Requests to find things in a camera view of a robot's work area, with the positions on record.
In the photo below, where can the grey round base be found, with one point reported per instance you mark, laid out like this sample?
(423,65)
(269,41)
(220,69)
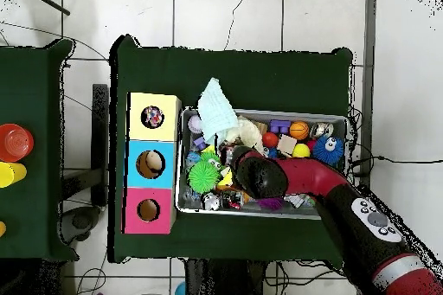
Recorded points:
(81,220)

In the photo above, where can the small blue spiky eyed ball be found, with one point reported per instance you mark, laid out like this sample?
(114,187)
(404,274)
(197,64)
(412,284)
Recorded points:
(271,152)

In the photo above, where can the shallow clear mesh bin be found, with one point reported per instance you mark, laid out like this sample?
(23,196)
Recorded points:
(311,115)

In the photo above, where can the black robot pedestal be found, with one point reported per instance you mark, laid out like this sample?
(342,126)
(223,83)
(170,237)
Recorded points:
(225,281)

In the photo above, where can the labelled tin can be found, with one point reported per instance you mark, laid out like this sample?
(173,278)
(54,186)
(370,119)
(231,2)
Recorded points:
(320,129)

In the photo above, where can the red plastic cup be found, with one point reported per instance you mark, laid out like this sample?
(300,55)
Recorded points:
(15,142)

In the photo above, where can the yellow plastic cup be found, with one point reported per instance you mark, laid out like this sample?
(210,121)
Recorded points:
(12,174)

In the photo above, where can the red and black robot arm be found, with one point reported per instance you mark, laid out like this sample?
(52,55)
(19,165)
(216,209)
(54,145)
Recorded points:
(311,174)

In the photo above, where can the small yellow object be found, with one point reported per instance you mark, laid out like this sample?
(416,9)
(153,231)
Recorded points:
(2,229)

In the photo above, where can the pale wooden cube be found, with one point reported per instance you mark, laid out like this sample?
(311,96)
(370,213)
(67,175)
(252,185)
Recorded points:
(286,143)

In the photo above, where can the cream waffle cloth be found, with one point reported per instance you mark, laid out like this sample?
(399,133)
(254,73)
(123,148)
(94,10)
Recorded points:
(249,132)

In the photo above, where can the multicolour patterned cloth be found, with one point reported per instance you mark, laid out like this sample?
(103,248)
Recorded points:
(152,116)

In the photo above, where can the green spiky toy with eyes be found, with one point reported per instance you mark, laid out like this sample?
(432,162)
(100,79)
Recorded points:
(204,177)

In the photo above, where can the orange red smooth ball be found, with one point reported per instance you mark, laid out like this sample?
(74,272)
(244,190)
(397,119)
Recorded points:
(270,140)

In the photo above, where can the yellow tennis ball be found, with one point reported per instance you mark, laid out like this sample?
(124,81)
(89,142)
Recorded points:
(301,150)

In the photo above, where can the neighbouring green covered table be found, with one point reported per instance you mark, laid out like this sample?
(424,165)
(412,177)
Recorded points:
(31,84)

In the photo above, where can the small orange basketball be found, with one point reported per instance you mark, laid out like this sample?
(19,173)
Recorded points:
(299,130)

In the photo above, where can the mint waffle cloth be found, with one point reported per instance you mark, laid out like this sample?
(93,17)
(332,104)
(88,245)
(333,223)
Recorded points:
(216,111)

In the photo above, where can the black upright stand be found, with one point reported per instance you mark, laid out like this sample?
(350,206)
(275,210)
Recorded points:
(100,135)

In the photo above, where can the dark tripod leg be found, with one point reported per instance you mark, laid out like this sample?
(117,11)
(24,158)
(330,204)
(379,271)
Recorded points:
(52,3)

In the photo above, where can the dark green table cloth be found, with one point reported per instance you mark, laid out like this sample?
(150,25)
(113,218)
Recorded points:
(242,77)

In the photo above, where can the blue spiky ball with eyes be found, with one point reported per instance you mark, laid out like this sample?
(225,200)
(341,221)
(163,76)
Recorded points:
(328,151)

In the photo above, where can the wooden box with three holes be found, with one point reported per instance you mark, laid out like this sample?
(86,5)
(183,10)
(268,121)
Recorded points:
(138,132)

